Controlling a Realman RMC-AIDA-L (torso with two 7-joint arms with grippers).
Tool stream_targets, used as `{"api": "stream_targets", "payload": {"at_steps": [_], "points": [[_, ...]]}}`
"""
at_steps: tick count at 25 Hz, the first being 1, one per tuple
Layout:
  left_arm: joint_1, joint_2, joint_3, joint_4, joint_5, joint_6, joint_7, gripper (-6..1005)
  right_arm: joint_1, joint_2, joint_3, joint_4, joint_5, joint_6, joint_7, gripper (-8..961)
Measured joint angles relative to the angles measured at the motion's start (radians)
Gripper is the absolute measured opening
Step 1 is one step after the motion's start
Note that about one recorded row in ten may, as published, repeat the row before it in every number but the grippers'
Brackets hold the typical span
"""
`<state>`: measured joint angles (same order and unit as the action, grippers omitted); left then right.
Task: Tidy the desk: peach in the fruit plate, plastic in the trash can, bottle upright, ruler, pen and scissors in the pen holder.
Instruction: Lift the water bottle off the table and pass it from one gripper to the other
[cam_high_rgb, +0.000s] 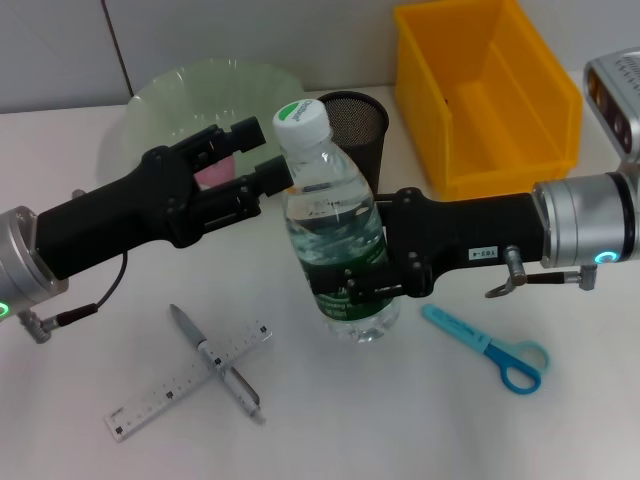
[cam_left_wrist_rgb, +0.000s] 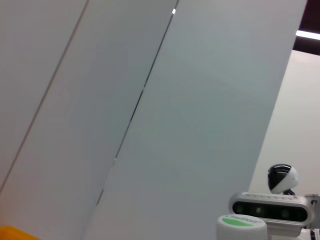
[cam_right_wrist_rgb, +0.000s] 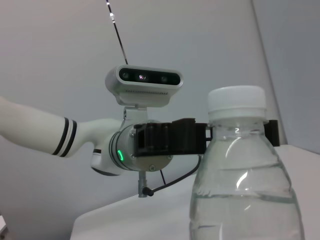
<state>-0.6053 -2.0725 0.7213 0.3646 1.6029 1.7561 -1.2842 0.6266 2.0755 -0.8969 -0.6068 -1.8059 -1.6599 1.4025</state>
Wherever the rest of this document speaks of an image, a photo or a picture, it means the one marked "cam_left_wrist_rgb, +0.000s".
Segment grey head camera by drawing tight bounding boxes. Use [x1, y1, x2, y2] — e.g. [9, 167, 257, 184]
[228, 191, 314, 230]

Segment white ceiling light strip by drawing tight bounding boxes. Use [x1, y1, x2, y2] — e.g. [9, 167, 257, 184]
[295, 29, 320, 41]

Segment clear green-label water bottle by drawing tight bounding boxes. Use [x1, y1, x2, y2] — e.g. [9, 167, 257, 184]
[215, 213, 269, 240]

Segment yellow plastic bin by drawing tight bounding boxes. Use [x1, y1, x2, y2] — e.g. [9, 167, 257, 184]
[0, 224, 43, 240]

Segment white black humanoid robot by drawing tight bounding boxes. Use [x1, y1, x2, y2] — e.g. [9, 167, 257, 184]
[267, 163, 300, 196]

